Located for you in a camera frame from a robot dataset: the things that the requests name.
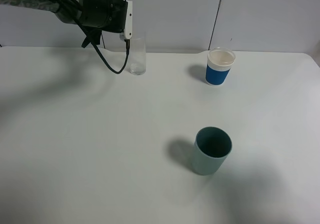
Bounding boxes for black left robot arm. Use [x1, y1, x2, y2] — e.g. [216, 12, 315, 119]
[0, 0, 128, 34]

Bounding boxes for teal plastic cup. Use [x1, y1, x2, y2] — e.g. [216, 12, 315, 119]
[191, 127, 233, 175]

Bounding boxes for blue and white paper cup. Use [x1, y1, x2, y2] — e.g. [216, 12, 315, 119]
[205, 47, 236, 86]

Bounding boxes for tall clear drinking glass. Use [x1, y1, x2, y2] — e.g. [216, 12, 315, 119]
[128, 32, 147, 75]

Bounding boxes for black camera cable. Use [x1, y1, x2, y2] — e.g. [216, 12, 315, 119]
[39, 0, 131, 75]

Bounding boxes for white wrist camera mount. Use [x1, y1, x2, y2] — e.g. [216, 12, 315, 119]
[120, 1, 133, 41]

